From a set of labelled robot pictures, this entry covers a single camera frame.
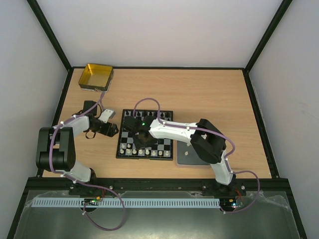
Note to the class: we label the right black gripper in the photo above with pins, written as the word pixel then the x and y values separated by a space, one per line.
pixel 133 123

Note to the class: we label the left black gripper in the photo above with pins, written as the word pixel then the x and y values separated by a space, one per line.
pixel 110 133

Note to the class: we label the black and white chessboard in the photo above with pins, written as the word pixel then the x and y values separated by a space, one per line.
pixel 161 150

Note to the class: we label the grey tray of chess pieces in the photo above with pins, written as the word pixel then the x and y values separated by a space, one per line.
pixel 187 157

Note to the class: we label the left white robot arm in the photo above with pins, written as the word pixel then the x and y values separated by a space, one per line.
pixel 56 145

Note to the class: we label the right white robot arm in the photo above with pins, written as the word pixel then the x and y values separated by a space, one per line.
pixel 208 142

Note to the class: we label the yellow square metal tin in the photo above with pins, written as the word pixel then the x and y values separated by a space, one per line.
pixel 96 77

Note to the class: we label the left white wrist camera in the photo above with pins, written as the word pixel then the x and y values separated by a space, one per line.
pixel 106 115

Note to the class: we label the light blue slotted cable duct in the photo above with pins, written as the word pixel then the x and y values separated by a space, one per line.
pixel 127 203

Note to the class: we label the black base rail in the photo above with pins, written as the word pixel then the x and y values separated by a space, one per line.
pixel 206 187

